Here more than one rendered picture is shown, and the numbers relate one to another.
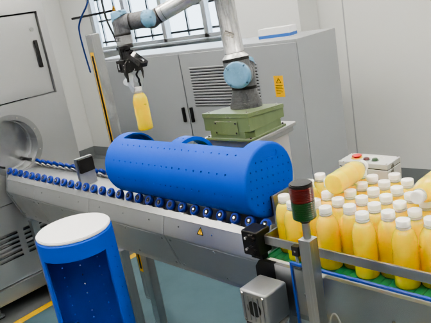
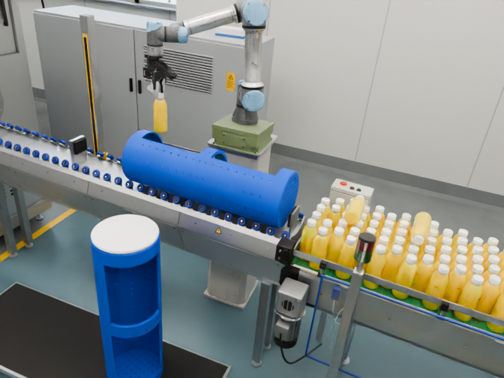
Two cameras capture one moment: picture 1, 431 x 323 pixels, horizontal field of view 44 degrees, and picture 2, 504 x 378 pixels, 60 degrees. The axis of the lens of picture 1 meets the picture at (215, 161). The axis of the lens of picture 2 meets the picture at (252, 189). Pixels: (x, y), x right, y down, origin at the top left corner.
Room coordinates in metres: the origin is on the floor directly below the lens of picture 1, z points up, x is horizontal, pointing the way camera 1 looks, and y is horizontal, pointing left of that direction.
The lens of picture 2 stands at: (0.32, 0.74, 2.15)
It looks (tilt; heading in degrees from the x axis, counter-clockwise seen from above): 29 degrees down; 335
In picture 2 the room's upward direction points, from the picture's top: 5 degrees clockwise
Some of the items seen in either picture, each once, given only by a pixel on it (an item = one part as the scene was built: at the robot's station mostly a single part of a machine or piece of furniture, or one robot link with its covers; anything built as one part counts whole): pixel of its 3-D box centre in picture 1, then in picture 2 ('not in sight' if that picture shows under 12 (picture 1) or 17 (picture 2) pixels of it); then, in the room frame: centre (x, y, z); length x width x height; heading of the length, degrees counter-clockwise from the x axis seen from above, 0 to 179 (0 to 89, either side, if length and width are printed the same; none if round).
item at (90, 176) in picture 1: (86, 170); (79, 151); (2.83, 0.70, 1.00); 0.10 x 0.04 x 0.15; 133
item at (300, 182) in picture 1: (303, 210); (363, 253); (1.33, -0.21, 1.18); 0.06 x 0.06 x 0.16
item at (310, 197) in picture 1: (301, 193); (366, 243); (1.33, -0.21, 1.23); 0.06 x 0.06 x 0.04
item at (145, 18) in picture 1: (143, 19); (175, 34); (2.49, 0.21, 1.73); 0.11 x 0.11 x 0.08; 78
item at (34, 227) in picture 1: (45, 263); (5, 220); (3.29, 1.22, 0.31); 0.06 x 0.06 x 0.63; 43
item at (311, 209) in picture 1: (303, 208); (363, 253); (1.33, -0.21, 1.18); 0.06 x 0.06 x 0.05
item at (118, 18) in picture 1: (120, 22); (155, 33); (2.49, 0.31, 1.73); 0.09 x 0.08 x 0.11; 78
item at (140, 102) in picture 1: (142, 109); (160, 114); (2.48, 0.29, 1.33); 0.07 x 0.07 x 0.19
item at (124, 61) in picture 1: (127, 58); (154, 67); (2.50, 0.31, 1.57); 0.09 x 0.08 x 0.12; 43
